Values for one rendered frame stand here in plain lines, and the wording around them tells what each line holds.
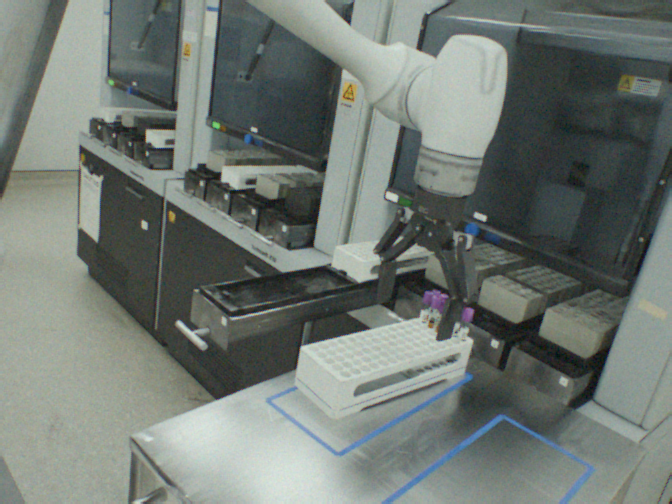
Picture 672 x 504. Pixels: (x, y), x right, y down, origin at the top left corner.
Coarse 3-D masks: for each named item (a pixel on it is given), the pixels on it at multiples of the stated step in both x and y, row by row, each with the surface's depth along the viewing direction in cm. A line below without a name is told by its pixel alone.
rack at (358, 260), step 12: (396, 240) 149; (336, 252) 135; (348, 252) 134; (360, 252) 136; (372, 252) 136; (408, 252) 142; (420, 252) 143; (432, 252) 146; (336, 264) 136; (348, 264) 133; (360, 264) 130; (372, 264) 132; (408, 264) 145; (420, 264) 146; (360, 276) 131; (372, 276) 133
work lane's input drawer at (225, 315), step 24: (216, 288) 115; (240, 288) 120; (264, 288) 122; (312, 288) 126; (336, 288) 125; (360, 288) 131; (192, 312) 116; (216, 312) 110; (240, 312) 109; (264, 312) 111; (288, 312) 116; (312, 312) 121; (336, 312) 126; (192, 336) 109; (216, 336) 111; (240, 336) 109
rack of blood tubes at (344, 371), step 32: (416, 320) 101; (320, 352) 86; (352, 352) 87; (384, 352) 89; (416, 352) 91; (448, 352) 94; (320, 384) 82; (352, 384) 81; (384, 384) 91; (416, 384) 91
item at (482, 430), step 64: (448, 384) 95; (512, 384) 99; (192, 448) 71; (256, 448) 73; (320, 448) 75; (384, 448) 77; (448, 448) 79; (512, 448) 82; (576, 448) 84; (640, 448) 87
